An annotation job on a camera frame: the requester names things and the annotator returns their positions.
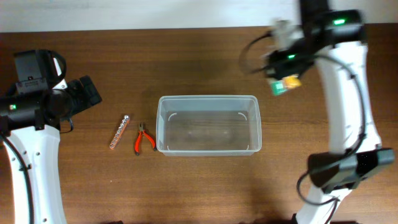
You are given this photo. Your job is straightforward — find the clear plastic container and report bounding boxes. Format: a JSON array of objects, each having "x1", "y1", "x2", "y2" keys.
[{"x1": 156, "y1": 95, "x2": 262, "y2": 157}]

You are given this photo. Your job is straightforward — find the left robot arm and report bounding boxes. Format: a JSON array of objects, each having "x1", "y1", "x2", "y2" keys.
[{"x1": 1, "y1": 49, "x2": 102, "y2": 223}]

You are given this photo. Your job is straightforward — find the orange handled pliers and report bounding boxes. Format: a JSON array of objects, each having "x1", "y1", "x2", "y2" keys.
[{"x1": 134, "y1": 123, "x2": 157, "y2": 156}]

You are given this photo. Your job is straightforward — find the clear pack coloured plugs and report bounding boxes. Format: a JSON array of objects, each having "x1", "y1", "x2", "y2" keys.
[{"x1": 269, "y1": 75, "x2": 302, "y2": 96}]

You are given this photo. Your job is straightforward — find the orange socket rail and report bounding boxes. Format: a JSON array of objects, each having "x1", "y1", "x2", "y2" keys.
[{"x1": 109, "y1": 115, "x2": 131, "y2": 150}]

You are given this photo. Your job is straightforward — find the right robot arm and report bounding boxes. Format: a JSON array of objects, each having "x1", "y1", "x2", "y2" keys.
[{"x1": 264, "y1": 0, "x2": 395, "y2": 223}]

